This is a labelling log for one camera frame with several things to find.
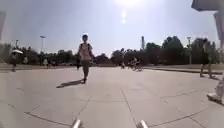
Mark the tall lamp pole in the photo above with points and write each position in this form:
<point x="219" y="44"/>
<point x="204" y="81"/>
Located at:
<point x="42" y="45"/>

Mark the robot's own part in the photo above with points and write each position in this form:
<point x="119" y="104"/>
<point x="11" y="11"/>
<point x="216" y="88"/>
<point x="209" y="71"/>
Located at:
<point x="76" y="124"/>
<point x="142" y="124"/>

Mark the row of trees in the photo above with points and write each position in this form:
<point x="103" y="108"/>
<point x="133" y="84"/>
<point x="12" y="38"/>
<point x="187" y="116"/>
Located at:
<point x="166" y="51"/>

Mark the grass strip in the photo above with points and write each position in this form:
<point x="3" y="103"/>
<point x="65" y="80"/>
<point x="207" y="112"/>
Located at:
<point x="186" y="67"/>

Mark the tower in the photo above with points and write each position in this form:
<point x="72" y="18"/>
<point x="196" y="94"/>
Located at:
<point x="142" y="43"/>

